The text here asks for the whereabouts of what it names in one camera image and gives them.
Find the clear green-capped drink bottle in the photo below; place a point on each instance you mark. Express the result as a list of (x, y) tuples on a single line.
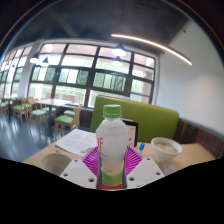
[(111, 143)]

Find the curved linear ceiling light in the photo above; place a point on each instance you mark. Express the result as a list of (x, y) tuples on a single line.
[(153, 45)]

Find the dark pendant ceiling lamps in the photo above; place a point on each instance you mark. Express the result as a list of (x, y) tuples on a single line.
[(119, 51)]

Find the small blue-capped white bottle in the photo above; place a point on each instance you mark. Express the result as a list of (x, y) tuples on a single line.
[(141, 148)]

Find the white ceramic bowl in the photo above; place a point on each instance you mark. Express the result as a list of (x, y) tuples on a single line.
[(166, 149)]

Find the white printed paper sheets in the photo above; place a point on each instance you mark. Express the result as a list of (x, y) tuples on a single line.
[(75, 140)]

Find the pen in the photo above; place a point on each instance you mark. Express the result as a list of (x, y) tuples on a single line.
[(88, 150)]

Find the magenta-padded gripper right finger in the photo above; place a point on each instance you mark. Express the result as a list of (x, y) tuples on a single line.
[(145, 170)]

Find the light wooden dining table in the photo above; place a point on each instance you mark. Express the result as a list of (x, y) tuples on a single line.
[(53, 102)]

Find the white paper napkin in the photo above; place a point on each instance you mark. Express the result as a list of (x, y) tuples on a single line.
[(169, 169)]

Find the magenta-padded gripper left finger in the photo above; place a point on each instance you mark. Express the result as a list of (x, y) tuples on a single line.
[(78, 171)]

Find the wooden green-seated chairs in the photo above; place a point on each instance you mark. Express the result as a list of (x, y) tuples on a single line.
[(66, 120)]

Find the green upholstered bench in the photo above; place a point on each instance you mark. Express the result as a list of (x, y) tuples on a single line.
[(150, 121)]

